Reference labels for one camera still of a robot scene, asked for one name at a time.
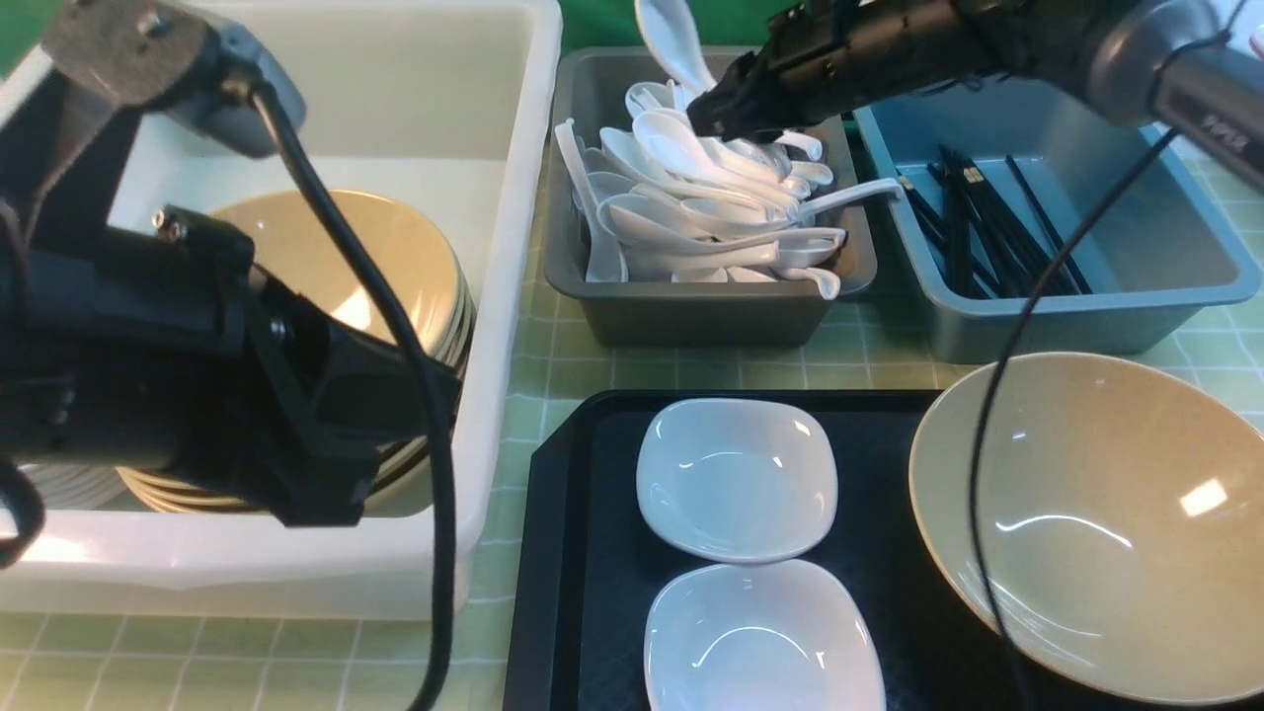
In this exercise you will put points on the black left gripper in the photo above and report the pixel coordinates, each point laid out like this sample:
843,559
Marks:
355,386

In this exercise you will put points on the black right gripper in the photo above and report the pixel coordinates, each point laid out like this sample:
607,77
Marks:
824,59

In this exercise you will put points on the white soup spoon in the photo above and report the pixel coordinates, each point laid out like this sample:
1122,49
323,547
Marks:
669,32

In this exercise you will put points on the tan noodle bowl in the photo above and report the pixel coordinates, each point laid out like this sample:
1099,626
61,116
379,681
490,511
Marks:
1121,516

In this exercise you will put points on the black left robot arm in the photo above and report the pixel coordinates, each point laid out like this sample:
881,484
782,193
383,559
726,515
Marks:
179,354

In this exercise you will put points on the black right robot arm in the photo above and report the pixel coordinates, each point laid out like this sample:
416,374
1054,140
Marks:
1131,62

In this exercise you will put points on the top tan stacked bowl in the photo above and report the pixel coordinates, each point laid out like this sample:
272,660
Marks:
406,246

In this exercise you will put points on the pile of white spoons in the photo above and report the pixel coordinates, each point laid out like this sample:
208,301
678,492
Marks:
662,203

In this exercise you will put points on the grey spoon bin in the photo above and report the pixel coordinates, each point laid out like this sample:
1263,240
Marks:
590,88

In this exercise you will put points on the green backdrop cloth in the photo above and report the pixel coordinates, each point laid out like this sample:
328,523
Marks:
613,23

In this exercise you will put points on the black chopsticks in bin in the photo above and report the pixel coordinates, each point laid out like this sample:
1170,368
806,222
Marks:
993,224

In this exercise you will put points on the stack of white plates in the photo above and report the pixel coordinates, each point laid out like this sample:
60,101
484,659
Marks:
73,486

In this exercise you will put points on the black serving tray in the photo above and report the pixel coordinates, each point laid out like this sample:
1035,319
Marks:
906,543

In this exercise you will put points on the large white plastic tub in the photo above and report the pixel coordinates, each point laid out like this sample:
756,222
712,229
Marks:
442,105

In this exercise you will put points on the green checked table mat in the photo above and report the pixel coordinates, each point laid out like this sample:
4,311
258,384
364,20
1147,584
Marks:
151,657

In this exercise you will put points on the blue chopstick bin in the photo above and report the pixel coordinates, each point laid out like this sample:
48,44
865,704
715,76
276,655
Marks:
1161,254

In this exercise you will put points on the upper white square dish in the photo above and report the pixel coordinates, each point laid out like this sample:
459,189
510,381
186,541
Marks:
737,481

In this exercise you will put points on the white square dish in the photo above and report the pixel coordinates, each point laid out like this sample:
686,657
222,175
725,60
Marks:
737,481
783,636

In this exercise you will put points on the lower white square dish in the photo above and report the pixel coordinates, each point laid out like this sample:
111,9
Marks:
783,636

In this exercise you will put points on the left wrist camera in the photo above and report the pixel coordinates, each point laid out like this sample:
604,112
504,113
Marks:
165,57

